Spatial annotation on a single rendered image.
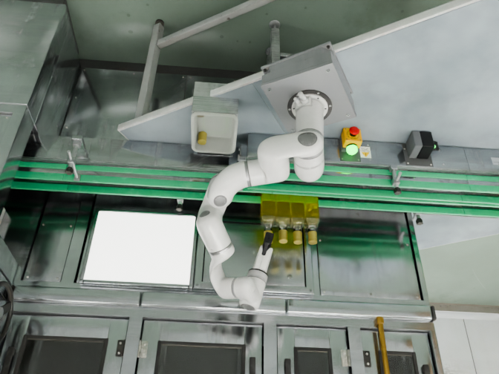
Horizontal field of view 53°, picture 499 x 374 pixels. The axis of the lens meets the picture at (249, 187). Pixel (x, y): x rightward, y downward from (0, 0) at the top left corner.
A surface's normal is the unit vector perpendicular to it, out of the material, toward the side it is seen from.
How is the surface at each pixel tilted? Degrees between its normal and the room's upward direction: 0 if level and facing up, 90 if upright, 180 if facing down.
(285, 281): 90
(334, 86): 5
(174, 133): 0
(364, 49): 0
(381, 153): 90
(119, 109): 90
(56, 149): 90
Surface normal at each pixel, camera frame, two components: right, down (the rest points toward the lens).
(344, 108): -0.08, 0.78
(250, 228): 0.08, -0.58
